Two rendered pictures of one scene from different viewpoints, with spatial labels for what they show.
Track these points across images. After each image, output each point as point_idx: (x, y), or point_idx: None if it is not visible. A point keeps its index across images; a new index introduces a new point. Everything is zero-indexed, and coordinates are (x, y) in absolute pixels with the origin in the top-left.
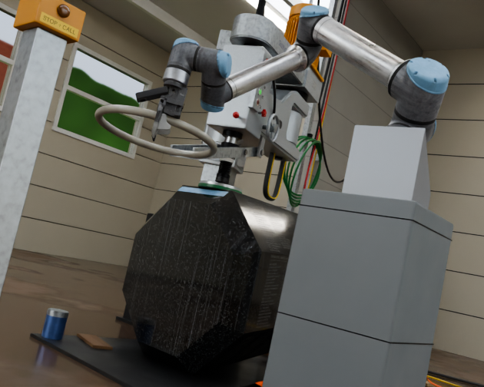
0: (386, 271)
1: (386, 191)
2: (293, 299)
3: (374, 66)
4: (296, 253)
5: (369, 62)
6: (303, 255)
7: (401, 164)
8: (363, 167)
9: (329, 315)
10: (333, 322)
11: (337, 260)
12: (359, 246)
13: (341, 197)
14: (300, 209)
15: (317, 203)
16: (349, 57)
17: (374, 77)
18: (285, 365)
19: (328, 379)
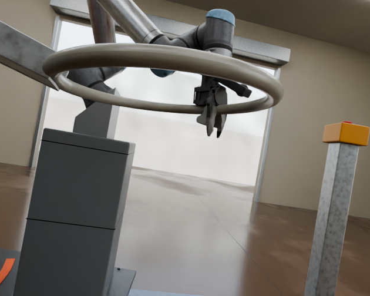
0: (129, 178)
1: (113, 131)
2: (118, 215)
3: (113, 38)
4: (123, 187)
5: (113, 33)
6: (123, 186)
7: (116, 116)
8: (112, 117)
9: (121, 212)
10: (121, 214)
11: (126, 181)
12: (129, 170)
13: (132, 145)
14: (127, 157)
15: (130, 151)
16: (106, 16)
17: (104, 41)
18: (111, 254)
19: (116, 242)
